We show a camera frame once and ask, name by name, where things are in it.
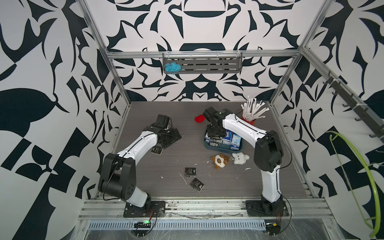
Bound green hoop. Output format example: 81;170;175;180
320;130;383;239

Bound brown white plush dog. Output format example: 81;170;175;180
211;154;230;169

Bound white plush toy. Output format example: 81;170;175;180
231;152;250;165

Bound teal storage box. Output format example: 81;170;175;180
204;129;243;154

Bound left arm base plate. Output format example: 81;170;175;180
123;200;166;218

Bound black packet front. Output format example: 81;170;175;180
190;178;205;193

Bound red cup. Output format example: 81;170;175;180
242;117;255;126

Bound red plush apple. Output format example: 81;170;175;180
195;115;206;123

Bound blue crochet cloth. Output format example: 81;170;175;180
164;62;182;75

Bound grey wall shelf rack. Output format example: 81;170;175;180
162;51;243;74

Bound light blue tissue pack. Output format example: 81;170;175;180
231;134;242;151

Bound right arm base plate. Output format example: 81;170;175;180
245;199;289;217

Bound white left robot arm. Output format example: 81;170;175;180
98;115;182;211

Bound dark blue Tempo tissue pack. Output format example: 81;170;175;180
222;130;233;146

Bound grey hook rail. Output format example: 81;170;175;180
324;71;384;142

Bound black packet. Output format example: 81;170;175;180
209;138;223;148
185;167;197;177
190;178;205;193

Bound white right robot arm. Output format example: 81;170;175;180
203;107;284;205

